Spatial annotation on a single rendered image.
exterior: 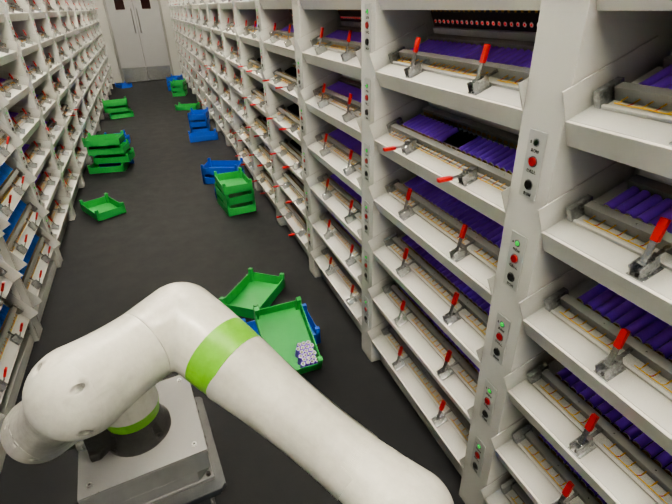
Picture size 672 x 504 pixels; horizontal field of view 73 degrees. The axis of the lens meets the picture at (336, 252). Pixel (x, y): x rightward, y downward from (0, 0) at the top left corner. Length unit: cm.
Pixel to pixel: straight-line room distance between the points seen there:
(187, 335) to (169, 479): 59
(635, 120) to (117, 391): 80
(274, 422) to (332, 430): 8
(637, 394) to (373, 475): 47
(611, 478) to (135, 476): 95
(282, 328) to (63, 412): 136
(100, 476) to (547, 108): 116
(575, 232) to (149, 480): 102
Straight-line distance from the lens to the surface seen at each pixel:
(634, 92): 84
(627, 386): 91
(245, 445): 166
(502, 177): 102
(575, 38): 83
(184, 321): 69
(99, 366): 65
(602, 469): 104
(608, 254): 84
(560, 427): 107
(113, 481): 120
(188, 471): 122
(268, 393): 64
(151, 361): 68
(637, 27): 90
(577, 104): 84
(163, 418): 122
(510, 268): 98
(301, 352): 181
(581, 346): 95
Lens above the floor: 128
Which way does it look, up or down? 29 degrees down
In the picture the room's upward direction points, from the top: 2 degrees counter-clockwise
